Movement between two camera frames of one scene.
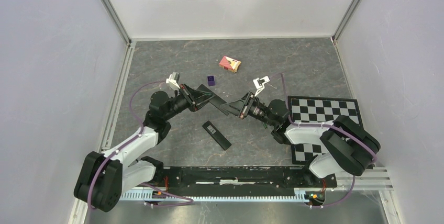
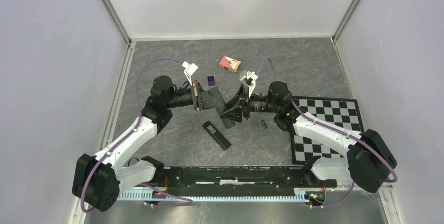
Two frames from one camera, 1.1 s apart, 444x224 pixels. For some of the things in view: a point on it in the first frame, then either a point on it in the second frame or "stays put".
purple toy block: x=211 y=81 stays put
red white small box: x=229 y=64 stays put
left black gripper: x=190 y=101 → x=207 y=104
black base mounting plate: x=197 y=180 stays put
